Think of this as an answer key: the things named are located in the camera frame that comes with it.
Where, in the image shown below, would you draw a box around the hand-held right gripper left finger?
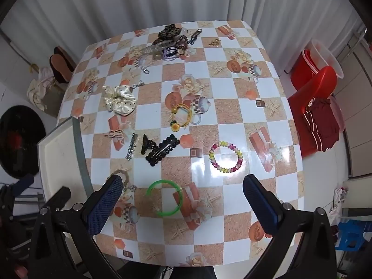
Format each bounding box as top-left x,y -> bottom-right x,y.
27,175 -> 123,279

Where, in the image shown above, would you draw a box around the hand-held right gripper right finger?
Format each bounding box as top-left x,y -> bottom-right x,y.
242,174 -> 339,279

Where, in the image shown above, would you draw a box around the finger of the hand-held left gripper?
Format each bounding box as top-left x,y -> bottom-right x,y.
43,186 -> 72,210

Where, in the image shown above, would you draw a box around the silver charm keychain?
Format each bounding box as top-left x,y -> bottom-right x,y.
111,169 -> 137,193

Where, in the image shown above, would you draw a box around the white grey-rimmed tray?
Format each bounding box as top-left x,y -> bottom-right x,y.
37,116 -> 94,208

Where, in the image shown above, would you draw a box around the silver rhinestone hair clip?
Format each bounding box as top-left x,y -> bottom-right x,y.
125,133 -> 140,160

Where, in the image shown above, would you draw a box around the pink yellow bead bracelet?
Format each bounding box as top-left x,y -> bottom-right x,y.
209,141 -> 243,174

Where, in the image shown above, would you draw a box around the green plastic bangle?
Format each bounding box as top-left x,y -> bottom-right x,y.
145,180 -> 184,217

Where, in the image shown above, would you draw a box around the cream satin scrunchie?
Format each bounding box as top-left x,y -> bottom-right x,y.
102,85 -> 137,116

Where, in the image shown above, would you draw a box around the yellow flower hair tie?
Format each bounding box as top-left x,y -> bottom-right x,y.
170,103 -> 202,131

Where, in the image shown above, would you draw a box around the wooden bow hair clip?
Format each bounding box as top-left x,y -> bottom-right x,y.
104,128 -> 124,140

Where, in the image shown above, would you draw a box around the white washing machine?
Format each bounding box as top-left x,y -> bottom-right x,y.
0,81 -> 47,181

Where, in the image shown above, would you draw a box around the black claw clip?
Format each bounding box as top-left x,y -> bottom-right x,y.
141,134 -> 158,155

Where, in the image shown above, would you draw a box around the black lace hair clip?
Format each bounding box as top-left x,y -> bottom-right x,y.
145,134 -> 181,167

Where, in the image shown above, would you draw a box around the blue plastic stool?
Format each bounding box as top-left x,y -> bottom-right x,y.
334,219 -> 372,252

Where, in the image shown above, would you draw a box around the dark red garment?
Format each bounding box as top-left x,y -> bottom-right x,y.
303,98 -> 341,152

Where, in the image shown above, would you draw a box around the cream cloth bag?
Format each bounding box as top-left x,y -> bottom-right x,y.
27,67 -> 65,111

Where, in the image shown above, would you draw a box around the brown slippers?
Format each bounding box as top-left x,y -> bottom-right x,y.
49,46 -> 76,84

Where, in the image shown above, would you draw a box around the red bucket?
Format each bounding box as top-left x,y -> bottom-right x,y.
291,49 -> 320,91

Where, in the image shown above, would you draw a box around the red plastic stool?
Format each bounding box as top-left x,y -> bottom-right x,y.
287,66 -> 338,158

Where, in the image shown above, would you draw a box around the checkered patterned tablecloth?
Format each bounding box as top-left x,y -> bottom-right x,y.
56,20 -> 304,268

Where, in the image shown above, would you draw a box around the clear claw clip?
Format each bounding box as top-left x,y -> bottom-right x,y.
142,39 -> 173,56

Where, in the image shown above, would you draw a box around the clear plastic container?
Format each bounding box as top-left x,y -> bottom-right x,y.
305,38 -> 345,80

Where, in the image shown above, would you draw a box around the brown beaded heart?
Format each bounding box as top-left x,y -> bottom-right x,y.
174,35 -> 190,53

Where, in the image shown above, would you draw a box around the leopard print scrunchie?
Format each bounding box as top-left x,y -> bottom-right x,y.
158,25 -> 183,40

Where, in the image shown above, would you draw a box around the white curtain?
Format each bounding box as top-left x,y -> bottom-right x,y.
1,0 -> 367,74

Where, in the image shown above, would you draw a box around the silver lobster clasp keychain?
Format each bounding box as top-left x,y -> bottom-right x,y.
139,57 -> 152,75

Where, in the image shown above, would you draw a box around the purple hair tie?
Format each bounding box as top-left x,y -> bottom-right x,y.
162,45 -> 181,62

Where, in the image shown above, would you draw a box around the dark carabiner keychain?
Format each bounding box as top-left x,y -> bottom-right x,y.
188,28 -> 203,46

